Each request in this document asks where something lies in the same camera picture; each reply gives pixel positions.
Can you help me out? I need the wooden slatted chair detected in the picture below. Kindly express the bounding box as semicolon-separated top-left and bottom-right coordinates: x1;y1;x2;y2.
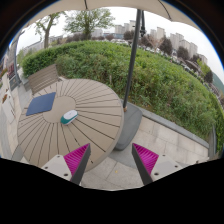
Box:
28;64;59;94

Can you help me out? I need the white and teal computer mouse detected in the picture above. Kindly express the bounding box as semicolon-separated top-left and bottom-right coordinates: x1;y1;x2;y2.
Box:
60;110;78;125

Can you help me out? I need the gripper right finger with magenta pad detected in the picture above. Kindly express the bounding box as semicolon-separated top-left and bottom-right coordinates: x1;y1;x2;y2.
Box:
132;143;182;185

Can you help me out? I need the green hedge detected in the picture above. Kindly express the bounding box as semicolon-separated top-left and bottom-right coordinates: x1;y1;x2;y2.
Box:
22;41;224;150

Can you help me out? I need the grey umbrella base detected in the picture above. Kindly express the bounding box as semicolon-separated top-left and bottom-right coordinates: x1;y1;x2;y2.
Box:
115;103;142;151

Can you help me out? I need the blue mouse pad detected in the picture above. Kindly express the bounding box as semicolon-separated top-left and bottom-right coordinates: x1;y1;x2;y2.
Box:
26;92;56;116

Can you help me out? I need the beige umbrella canopy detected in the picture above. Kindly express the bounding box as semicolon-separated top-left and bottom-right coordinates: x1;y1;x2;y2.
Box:
21;0;202;32

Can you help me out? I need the dark umbrella pole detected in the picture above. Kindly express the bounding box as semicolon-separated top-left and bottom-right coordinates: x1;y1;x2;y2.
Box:
123;9;146;112

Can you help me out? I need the round wooden slatted table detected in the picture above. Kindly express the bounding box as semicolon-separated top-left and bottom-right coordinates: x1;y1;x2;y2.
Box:
17;79;124;170

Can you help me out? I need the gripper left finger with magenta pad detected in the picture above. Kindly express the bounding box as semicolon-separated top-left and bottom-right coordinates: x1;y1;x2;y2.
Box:
42;144;91;185

